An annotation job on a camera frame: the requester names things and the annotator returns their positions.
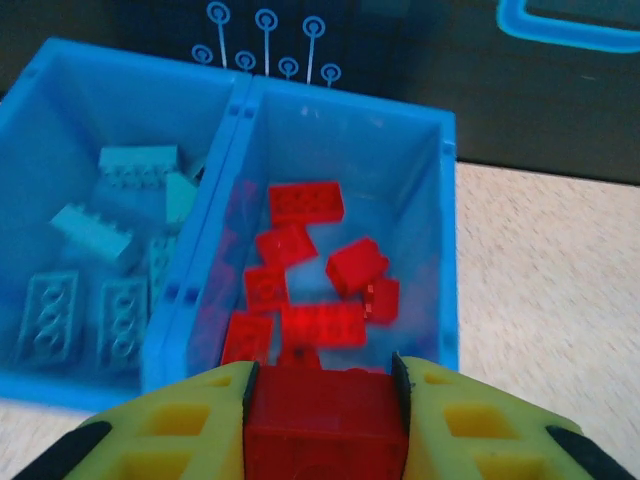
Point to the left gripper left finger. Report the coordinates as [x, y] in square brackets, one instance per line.
[175, 430]

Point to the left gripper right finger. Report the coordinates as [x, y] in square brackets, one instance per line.
[475, 430]

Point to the red L-shaped lego brick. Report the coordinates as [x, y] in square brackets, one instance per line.
[247, 337]

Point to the light blue sloped lego brick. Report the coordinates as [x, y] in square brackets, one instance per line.
[180, 197]

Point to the blue plastic bin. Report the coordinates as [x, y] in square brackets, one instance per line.
[100, 110]
[350, 150]

